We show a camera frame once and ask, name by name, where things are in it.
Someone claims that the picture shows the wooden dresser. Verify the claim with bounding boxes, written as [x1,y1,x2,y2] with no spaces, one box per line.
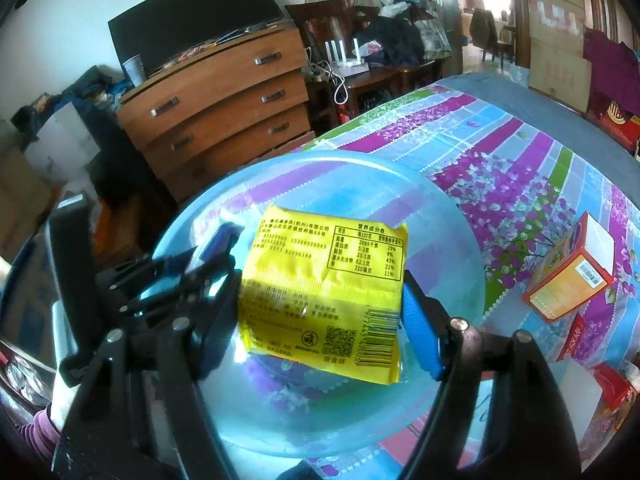
[116,25,317,203]

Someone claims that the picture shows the dark wooden side table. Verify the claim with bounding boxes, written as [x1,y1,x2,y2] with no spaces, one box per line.
[305,60,443,126]

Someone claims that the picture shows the white cabinet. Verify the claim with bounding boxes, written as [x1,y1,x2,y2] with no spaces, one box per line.
[25,105,101,186]

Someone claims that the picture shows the red gift box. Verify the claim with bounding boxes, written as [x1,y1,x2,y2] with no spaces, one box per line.
[597,95,640,153]

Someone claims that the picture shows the grey door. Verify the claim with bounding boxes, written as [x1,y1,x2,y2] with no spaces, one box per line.
[432,0,463,61]

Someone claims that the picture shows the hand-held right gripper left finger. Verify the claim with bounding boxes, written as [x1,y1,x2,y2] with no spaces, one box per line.
[52,270,246,480]

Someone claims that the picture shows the printed purple apple bedsheet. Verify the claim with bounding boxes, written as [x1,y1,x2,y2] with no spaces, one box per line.
[280,85,640,480]

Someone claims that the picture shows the dark jacket on chair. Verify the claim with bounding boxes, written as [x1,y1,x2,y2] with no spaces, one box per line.
[470,7,501,63]

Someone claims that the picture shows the person's left forearm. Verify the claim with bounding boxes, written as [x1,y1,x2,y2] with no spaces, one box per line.
[15,375,71,461]

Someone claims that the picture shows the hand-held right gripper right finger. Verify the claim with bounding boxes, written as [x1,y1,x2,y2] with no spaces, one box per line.
[400,270,583,480]

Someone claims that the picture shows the plain cardboard box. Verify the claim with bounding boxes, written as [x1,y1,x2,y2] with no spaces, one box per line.
[521,0,587,43]

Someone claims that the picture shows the orange cardboard box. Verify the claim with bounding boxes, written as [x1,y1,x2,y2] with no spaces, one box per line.
[522,211,615,323]

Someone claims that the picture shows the black television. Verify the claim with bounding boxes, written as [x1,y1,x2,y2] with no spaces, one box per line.
[107,0,285,78]

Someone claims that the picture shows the white cable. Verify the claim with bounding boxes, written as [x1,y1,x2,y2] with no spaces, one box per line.
[331,72,352,107]

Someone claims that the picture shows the yellow snack packet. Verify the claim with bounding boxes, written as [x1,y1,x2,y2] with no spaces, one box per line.
[237,203,408,386]

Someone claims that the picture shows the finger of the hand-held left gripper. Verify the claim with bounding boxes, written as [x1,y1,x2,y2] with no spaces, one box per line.
[120,257,236,318]
[95,224,244,293]

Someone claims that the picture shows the white paper cup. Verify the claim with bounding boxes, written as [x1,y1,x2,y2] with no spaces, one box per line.
[122,55,147,87]

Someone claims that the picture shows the pile of bags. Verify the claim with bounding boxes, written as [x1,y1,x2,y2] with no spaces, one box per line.
[352,0,453,68]

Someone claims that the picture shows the purple garment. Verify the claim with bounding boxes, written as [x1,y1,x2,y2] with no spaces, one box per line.
[582,27,640,111]

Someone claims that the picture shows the dark wooden chair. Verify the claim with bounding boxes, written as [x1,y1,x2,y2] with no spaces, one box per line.
[285,0,361,61]

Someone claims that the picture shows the dark blue clothes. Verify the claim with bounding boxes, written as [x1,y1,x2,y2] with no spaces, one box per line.
[62,65,126,113]

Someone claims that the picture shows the white router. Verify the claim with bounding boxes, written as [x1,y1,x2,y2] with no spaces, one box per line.
[325,37,371,77]

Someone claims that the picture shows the blue transparent plastic basin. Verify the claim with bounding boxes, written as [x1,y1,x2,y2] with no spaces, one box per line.
[150,150,487,458]

